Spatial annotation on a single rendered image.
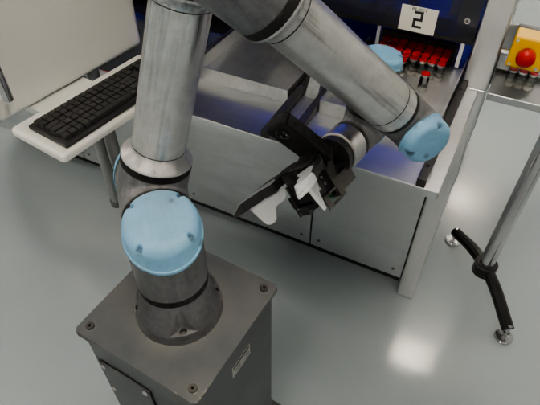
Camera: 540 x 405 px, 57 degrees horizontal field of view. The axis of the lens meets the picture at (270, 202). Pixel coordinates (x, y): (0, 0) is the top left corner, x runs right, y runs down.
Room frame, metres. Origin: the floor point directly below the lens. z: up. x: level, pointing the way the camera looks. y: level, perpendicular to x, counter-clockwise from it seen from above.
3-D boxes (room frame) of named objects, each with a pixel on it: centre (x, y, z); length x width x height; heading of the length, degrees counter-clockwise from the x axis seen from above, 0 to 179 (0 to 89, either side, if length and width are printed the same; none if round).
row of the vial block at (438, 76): (1.12, -0.34, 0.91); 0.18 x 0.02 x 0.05; 63
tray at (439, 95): (1.05, -0.30, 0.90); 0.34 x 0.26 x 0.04; 153
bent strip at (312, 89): (0.98, -0.08, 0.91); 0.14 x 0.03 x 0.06; 153
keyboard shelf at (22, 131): (1.15, 0.47, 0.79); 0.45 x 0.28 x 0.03; 146
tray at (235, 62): (1.20, 0.00, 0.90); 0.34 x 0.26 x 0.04; 153
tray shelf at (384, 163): (1.06, -0.12, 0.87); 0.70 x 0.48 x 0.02; 63
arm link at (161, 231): (0.50, 0.16, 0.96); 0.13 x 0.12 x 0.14; 19
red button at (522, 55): (1.00, -0.56, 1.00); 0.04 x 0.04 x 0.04; 63
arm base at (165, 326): (0.49, 0.16, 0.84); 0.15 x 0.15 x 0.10
